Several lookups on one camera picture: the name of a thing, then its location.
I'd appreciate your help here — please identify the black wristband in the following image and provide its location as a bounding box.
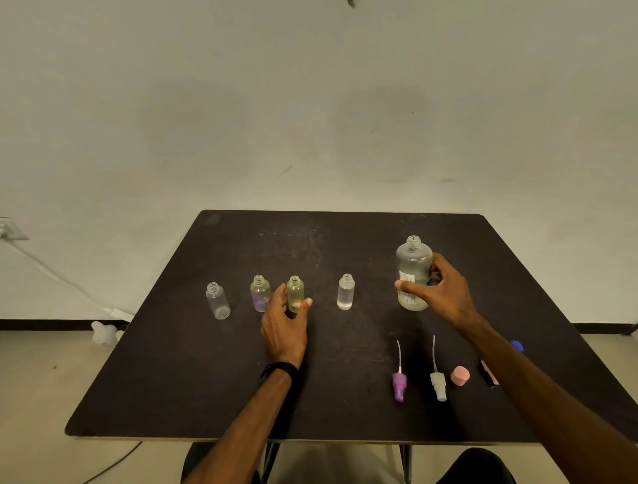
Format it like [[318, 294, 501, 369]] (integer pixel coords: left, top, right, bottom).
[[259, 361, 299, 385]]

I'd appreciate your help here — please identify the white plastic floor object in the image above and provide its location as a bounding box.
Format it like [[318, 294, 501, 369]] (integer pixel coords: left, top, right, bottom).
[[90, 320, 126, 348]]

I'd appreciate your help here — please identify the large clear plastic bottle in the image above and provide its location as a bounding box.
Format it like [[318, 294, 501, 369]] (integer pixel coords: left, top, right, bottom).
[[395, 235, 434, 312]]

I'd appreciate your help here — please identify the person's right hand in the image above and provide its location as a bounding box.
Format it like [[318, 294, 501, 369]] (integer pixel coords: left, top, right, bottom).
[[394, 253, 487, 341]]

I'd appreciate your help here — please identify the white spray cap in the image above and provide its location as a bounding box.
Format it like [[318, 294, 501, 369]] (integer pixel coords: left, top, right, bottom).
[[429, 334, 449, 403]]

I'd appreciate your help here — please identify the person's right leg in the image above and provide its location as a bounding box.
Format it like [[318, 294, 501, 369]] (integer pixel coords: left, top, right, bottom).
[[436, 447, 518, 484]]

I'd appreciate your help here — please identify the small yellow bottle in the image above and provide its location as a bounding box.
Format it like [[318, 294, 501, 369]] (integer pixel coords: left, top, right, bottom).
[[286, 275, 306, 314]]

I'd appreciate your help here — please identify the person's right forearm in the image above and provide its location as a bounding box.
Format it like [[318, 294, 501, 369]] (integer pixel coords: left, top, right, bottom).
[[463, 314, 638, 484]]

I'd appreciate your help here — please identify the person's left forearm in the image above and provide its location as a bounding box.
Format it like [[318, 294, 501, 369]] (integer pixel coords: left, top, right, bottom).
[[181, 371, 295, 484]]

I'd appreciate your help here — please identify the small clear bottle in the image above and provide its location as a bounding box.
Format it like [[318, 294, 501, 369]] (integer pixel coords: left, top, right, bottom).
[[205, 282, 232, 320], [336, 273, 356, 312]]

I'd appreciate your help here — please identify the grey floor cable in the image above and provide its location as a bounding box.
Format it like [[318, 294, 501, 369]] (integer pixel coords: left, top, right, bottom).
[[82, 441, 144, 484]]

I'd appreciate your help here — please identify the white power cable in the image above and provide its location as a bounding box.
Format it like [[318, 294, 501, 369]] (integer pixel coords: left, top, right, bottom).
[[5, 239, 116, 315]]

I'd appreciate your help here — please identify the purple spray cap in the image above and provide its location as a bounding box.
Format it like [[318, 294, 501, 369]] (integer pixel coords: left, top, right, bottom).
[[392, 340, 408, 404]]

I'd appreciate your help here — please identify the small purple-tinted bottle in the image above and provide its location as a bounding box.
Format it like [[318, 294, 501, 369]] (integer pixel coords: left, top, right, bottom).
[[249, 275, 272, 314]]

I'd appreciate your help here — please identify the person's left hand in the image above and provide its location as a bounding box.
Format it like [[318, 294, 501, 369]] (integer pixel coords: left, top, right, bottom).
[[260, 283, 314, 369]]

